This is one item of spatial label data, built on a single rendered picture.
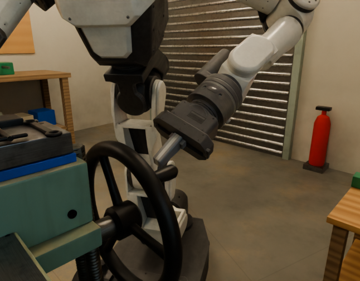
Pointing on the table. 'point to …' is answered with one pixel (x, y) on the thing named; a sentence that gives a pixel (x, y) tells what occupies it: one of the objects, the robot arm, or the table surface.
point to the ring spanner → (43, 128)
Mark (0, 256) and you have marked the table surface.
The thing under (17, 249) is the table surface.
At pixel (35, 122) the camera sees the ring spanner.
